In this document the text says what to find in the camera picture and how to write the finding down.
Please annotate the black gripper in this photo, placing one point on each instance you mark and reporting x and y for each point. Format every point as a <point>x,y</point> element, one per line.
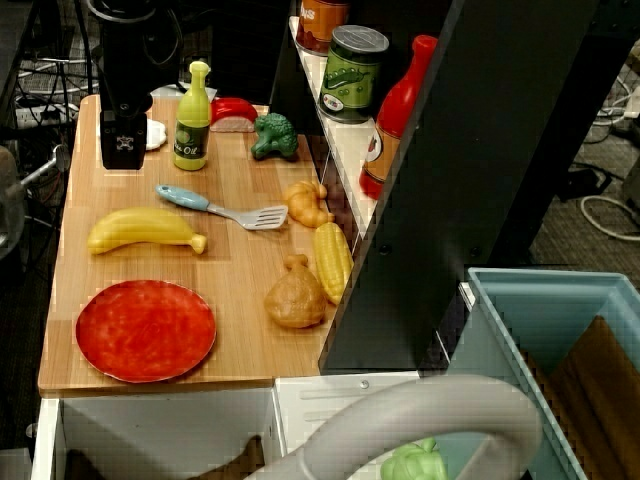
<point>122,131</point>

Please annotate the yellow toy banana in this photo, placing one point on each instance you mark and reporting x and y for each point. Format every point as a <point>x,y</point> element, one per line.
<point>140,227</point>

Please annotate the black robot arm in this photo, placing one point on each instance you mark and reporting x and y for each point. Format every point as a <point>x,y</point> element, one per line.
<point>125,60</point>

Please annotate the red round plate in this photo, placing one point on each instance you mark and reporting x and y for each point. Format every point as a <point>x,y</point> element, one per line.
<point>145,330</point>

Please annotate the white toy fried egg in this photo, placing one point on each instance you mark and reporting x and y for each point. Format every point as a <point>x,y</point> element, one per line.
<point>156,135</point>

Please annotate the grey metal clamp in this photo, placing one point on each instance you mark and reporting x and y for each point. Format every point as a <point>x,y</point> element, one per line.
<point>50,165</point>

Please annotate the green olive oil bottle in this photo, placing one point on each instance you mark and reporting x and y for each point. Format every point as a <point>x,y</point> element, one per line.
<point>192,125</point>

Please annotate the white power strip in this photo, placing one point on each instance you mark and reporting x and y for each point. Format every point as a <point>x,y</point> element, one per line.
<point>35,115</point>

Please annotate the red toy sushi piece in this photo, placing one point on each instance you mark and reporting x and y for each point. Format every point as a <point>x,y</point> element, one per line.
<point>232,112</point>

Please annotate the green toy broccoli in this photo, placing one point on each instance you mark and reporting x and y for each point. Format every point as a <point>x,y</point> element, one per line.
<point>275,132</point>

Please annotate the orange toy croissant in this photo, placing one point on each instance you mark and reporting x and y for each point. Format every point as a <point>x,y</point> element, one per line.
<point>305,202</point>

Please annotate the brown toy chicken drumstick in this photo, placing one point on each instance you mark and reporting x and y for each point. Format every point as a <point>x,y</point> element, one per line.
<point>295,300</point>

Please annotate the yellow toy corn cob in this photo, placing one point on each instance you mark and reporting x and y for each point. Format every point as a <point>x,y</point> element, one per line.
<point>332,260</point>

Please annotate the orange beans toy can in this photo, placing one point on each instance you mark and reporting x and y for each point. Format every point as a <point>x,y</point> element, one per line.
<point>320,25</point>

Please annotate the green peas toy can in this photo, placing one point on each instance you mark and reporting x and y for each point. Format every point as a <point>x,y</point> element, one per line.
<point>350,75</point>

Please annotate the white toy sink unit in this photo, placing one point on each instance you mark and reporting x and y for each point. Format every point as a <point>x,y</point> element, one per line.
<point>150,425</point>

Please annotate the red ketchup toy bottle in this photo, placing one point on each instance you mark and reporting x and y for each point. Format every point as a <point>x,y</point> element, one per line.
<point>395,110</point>

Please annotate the brown cloth in sink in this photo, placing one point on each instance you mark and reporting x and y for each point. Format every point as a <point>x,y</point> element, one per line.
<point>225,462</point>

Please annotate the black shelf unit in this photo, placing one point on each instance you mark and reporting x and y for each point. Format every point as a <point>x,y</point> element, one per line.
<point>450,200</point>

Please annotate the light green toy vegetable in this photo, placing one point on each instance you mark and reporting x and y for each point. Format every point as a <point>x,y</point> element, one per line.
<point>412,462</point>

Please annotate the light blue plastic bin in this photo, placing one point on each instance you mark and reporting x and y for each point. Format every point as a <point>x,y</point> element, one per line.
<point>540,300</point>

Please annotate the brown board in bin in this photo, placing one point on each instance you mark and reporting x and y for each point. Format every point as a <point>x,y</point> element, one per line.
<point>600,390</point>

